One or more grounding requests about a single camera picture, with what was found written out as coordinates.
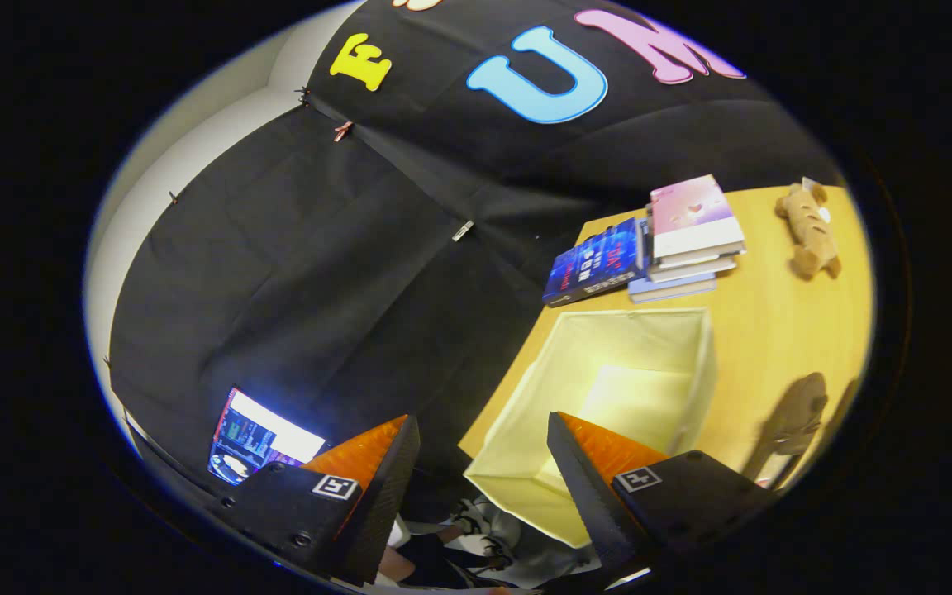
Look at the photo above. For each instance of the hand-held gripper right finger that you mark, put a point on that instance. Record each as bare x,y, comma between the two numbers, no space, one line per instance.
587,496

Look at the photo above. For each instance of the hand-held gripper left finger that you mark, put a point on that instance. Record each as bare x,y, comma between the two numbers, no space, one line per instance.
377,504

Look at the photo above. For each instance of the pale green fabric storage box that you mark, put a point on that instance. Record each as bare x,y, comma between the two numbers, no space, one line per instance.
625,355

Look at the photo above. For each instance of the lit computer monitor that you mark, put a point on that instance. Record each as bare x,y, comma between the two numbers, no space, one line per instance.
265,430

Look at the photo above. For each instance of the pale blue book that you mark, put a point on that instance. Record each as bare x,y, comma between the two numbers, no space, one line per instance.
670,289

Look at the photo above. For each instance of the dark blue cover book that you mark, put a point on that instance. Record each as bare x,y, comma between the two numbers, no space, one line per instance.
596,260

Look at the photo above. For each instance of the black backdrop cloth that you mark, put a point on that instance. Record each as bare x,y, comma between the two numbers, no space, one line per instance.
302,273

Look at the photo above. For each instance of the white book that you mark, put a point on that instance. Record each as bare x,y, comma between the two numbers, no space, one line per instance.
695,266

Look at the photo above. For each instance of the silver clip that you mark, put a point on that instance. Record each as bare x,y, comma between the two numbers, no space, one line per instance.
462,230

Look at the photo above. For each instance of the pink cover book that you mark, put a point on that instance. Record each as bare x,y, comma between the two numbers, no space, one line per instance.
691,211

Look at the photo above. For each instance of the tan bread-shaped plush toy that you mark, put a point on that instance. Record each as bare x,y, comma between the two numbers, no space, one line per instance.
806,227

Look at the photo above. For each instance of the copper clip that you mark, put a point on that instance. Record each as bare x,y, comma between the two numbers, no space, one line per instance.
342,130

